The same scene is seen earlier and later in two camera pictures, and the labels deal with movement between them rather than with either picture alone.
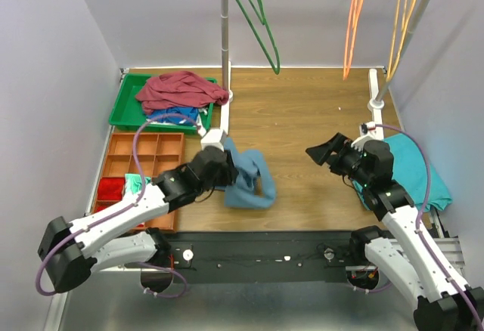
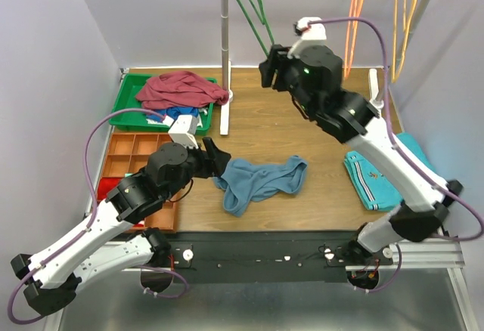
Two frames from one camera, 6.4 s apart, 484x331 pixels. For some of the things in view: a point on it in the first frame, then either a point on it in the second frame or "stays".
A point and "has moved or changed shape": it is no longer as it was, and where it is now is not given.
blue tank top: x=255 y=187 has moved or changed shape
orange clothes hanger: x=355 y=13 stays
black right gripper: x=339 y=143 -> x=277 y=54
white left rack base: x=225 y=113 stays
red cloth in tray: x=110 y=188 stays
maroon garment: x=180 y=88 stays
